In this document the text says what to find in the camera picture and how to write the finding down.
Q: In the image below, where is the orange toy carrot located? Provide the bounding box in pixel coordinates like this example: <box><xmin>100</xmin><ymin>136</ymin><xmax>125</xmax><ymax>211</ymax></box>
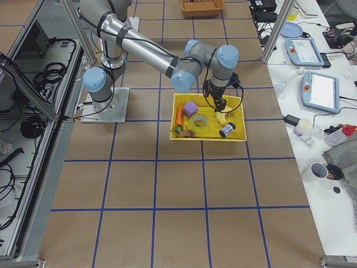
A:
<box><xmin>173</xmin><ymin>104</ymin><xmax>184</xmax><ymax>133</ymax></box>

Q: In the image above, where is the blue plate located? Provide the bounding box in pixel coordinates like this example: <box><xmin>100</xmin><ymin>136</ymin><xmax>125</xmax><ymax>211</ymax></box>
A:
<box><xmin>280</xmin><ymin>22</ymin><xmax>303</xmax><ymax>38</ymax></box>

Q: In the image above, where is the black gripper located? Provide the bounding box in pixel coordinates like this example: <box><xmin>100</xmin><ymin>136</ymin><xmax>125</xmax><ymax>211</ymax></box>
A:
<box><xmin>202</xmin><ymin>72</ymin><xmax>240</xmax><ymax>112</ymax></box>

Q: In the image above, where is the brown wicker basket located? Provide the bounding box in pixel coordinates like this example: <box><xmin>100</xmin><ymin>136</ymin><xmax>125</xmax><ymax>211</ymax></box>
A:
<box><xmin>179</xmin><ymin>0</ymin><xmax>225</xmax><ymax>18</ymax></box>

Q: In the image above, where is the yellow woven tray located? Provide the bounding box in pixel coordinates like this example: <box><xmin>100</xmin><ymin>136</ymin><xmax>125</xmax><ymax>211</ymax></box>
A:
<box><xmin>170</xmin><ymin>93</ymin><xmax>247</xmax><ymax>142</ymax></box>

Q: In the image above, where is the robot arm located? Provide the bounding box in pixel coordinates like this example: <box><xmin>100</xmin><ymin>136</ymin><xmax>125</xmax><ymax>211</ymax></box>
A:
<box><xmin>78</xmin><ymin>1</ymin><xmax>241</xmax><ymax>112</ymax></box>

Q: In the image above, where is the yellow tape roll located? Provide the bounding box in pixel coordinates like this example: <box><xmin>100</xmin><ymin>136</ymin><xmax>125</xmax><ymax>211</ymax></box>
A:
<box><xmin>190</xmin><ymin>113</ymin><xmax>210</xmax><ymax>135</ymax></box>

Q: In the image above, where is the white mug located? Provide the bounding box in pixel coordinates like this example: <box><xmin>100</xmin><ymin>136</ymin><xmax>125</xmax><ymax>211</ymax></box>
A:
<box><xmin>301</xmin><ymin>162</ymin><xmax>328</xmax><ymax>183</ymax></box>

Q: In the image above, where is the lavender white cup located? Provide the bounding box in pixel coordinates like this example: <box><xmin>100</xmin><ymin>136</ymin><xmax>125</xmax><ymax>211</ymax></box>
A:
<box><xmin>293</xmin><ymin>118</ymin><xmax>312</xmax><ymax>136</ymax></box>

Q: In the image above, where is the aluminium frame post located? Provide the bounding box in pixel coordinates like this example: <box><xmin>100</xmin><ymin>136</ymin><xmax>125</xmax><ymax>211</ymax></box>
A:
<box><xmin>261</xmin><ymin>0</ymin><xmax>296</xmax><ymax>64</ymax></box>

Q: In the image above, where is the upper teach pendant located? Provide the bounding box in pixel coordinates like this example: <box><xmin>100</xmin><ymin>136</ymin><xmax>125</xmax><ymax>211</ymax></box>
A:
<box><xmin>284</xmin><ymin>38</ymin><xmax>325</xmax><ymax>67</ymax></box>

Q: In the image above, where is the teach pendant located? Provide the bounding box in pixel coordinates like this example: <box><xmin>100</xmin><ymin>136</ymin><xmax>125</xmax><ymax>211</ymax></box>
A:
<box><xmin>284</xmin><ymin>38</ymin><xmax>325</xmax><ymax>67</ymax></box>
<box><xmin>301</xmin><ymin>71</ymin><xmax>340</xmax><ymax>114</ymax></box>

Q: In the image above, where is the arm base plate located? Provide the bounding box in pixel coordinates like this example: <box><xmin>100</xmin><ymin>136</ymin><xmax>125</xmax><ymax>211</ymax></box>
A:
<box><xmin>124</xmin><ymin>17</ymin><xmax>140</xmax><ymax>31</ymax></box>
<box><xmin>80</xmin><ymin>87</ymin><xmax>130</xmax><ymax>123</ymax></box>

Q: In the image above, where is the black power adapter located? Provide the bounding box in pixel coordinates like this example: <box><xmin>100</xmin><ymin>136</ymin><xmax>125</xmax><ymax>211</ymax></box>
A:
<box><xmin>283</xmin><ymin>114</ymin><xmax>301</xmax><ymax>127</ymax></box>

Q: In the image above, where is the lower teach pendant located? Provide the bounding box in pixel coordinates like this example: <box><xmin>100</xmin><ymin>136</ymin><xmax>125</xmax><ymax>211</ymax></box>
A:
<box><xmin>301</xmin><ymin>71</ymin><xmax>340</xmax><ymax>114</ymax></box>

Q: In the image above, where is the purple foam cube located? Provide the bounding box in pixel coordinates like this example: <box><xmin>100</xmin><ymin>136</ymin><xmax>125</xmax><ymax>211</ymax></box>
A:
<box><xmin>184</xmin><ymin>101</ymin><xmax>198</xmax><ymax>118</ymax></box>

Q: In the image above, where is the brown toy animal figure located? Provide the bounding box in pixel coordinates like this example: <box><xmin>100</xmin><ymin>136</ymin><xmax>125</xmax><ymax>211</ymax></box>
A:
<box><xmin>175</xmin><ymin>126</ymin><xmax>196</xmax><ymax>138</ymax></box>

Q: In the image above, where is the grey cloth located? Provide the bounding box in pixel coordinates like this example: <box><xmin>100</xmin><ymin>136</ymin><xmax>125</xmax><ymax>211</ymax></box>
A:
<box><xmin>322</xmin><ymin>140</ymin><xmax>357</xmax><ymax>200</ymax></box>

